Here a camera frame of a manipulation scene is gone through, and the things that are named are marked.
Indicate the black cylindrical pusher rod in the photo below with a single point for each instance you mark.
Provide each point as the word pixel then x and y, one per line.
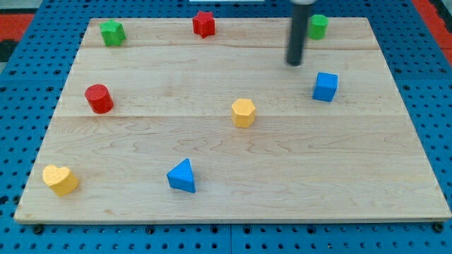
pixel 301 10

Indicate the blue triangle block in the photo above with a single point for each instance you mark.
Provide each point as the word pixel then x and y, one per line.
pixel 181 177

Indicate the red cylinder block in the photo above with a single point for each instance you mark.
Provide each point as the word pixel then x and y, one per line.
pixel 99 98

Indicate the light wooden board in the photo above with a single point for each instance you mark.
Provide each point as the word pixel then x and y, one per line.
pixel 302 160

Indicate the green star block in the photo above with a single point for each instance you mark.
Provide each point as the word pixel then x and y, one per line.
pixel 112 33

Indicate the red star block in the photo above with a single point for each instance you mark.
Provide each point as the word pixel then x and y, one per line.
pixel 204 24

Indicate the yellow heart block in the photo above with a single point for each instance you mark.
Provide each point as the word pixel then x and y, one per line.
pixel 60 180

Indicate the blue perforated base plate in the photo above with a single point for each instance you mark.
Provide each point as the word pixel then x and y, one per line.
pixel 34 78

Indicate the yellow hexagon block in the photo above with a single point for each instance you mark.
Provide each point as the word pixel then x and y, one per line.
pixel 243 113

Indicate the green cylinder block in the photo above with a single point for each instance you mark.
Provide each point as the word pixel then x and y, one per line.
pixel 317 27

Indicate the blue cube block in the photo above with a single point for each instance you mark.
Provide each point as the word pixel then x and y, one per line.
pixel 325 87

